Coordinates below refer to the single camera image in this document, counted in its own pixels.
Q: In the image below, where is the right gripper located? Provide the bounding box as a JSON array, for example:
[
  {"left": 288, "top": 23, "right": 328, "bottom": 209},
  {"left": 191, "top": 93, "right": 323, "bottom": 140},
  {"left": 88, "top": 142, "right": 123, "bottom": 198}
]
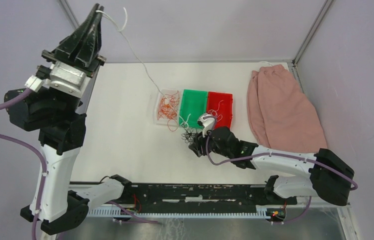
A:
[{"left": 188, "top": 124, "right": 232, "bottom": 159}]

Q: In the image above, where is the cable bundle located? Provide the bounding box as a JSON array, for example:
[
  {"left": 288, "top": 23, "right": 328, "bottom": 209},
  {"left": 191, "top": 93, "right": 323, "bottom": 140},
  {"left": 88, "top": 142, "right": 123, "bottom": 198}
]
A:
[{"left": 180, "top": 125, "right": 201, "bottom": 145}]

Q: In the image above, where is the white cable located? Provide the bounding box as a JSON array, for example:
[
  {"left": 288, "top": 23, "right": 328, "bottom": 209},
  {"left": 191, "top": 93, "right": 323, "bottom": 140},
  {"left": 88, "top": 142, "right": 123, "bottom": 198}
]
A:
[{"left": 95, "top": 7, "right": 195, "bottom": 128}]

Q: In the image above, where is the orange cable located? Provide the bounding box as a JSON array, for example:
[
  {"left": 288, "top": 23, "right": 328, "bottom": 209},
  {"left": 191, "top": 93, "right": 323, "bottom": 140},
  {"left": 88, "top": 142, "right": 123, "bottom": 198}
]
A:
[{"left": 157, "top": 91, "right": 181, "bottom": 133}]

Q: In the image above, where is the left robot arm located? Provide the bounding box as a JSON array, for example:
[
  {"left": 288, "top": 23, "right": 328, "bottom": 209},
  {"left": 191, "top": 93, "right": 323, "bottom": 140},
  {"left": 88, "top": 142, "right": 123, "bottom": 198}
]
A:
[{"left": 4, "top": 3, "right": 106, "bottom": 236}]

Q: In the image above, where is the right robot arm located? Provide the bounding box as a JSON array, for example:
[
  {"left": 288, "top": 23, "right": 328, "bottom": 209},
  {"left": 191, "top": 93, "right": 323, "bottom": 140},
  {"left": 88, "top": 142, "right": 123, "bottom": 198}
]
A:
[{"left": 188, "top": 127, "right": 358, "bottom": 207}]

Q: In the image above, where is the green plastic bin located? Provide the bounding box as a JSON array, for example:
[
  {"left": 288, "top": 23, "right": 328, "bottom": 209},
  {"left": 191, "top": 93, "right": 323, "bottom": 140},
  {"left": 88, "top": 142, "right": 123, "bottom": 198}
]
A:
[{"left": 179, "top": 89, "right": 208, "bottom": 129}]

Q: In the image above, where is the red plastic bin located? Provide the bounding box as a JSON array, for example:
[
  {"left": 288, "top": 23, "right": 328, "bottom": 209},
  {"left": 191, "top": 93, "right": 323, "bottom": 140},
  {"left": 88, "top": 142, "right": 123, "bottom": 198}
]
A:
[{"left": 206, "top": 91, "right": 233, "bottom": 129}]

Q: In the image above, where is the clear plastic bin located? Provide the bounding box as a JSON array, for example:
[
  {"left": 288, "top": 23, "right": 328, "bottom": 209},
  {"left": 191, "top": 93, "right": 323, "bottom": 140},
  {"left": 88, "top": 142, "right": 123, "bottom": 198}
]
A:
[{"left": 153, "top": 89, "right": 181, "bottom": 128}]

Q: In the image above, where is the pink cloth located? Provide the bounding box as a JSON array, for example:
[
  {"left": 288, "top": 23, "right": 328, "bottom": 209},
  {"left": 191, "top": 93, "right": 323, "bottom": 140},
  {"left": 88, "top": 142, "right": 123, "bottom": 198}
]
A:
[{"left": 246, "top": 64, "right": 328, "bottom": 153}]

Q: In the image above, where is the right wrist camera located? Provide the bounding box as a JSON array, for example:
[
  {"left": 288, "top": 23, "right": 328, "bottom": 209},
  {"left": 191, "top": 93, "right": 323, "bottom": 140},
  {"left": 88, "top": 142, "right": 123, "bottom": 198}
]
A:
[{"left": 197, "top": 112, "right": 217, "bottom": 138}]

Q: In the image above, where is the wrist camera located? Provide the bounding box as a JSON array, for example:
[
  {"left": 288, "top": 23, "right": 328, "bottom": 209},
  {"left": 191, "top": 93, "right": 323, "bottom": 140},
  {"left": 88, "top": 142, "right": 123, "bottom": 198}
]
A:
[
  {"left": 197, "top": 112, "right": 217, "bottom": 138},
  {"left": 24, "top": 61, "right": 91, "bottom": 99}
]

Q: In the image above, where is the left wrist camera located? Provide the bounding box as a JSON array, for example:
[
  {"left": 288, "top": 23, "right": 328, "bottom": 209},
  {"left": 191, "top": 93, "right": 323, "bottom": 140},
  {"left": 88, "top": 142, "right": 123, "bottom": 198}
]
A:
[{"left": 24, "top": 61, "right": 91, "bottom": 99}]

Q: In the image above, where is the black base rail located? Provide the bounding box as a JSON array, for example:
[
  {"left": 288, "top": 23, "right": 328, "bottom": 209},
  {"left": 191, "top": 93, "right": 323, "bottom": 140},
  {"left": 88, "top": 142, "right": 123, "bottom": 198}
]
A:
[{"left": 114, "top": 183, "right": 298, "bottom": 214}]

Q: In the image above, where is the white toothed cable duct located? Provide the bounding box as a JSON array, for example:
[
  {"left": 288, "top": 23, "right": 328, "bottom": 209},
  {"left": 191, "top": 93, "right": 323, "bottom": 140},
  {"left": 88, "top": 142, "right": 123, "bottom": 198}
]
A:
[{"left": 87, "top": 205, "right": 270, "bottom": 220}]

